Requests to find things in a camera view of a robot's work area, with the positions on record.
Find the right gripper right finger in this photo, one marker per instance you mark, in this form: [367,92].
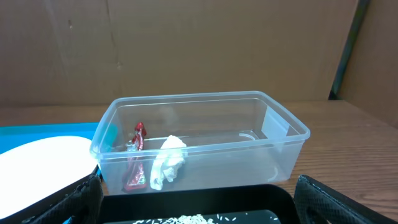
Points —
[316,202]

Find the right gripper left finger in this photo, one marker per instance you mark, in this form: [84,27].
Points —
[82,206]

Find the red ketchup sachet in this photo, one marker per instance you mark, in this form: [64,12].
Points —
[134,177]

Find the white tissue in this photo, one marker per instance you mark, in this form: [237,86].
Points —
[167,163]

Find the black food waste tray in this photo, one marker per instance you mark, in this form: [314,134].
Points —
[255,204]

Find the clear plastic waste bin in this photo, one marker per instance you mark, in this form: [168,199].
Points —
[233,139]

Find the large white plate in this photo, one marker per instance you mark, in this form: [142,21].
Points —
[36,170]

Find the teal serving tray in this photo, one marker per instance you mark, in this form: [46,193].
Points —
[14,136]

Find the pile of white rice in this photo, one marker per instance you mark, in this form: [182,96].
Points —
[194,219]

